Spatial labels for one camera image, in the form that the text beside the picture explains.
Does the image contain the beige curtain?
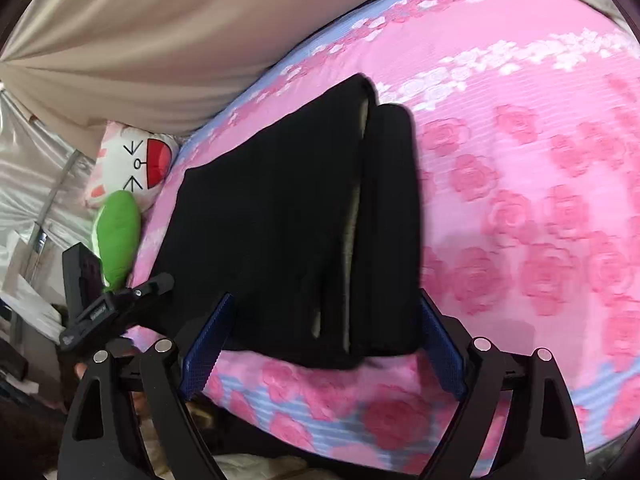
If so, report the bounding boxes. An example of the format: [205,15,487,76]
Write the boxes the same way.
[0,0,451,158]

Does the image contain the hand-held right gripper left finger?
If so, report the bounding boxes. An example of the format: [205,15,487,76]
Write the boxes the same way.
[57,292,236,480]

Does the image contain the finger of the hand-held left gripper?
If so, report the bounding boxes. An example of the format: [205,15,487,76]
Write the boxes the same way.
[129,272,176,307]

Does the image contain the white cartoon face pillow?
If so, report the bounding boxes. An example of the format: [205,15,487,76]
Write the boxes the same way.
[84,121,181,211]

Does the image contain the green plush toy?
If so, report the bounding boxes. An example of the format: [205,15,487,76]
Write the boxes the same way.
[92,190,142,291]

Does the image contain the silver shiny cloth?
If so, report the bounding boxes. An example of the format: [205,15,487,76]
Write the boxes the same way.
[0,85,101,281]

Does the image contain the pink floral blanket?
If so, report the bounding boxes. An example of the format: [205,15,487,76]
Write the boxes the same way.
[120,0,640,478]

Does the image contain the black pants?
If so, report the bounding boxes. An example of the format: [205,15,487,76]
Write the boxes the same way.
[150,72,431,372]

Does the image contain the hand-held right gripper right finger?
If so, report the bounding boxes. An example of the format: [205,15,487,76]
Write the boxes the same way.
[417,290,586,480]

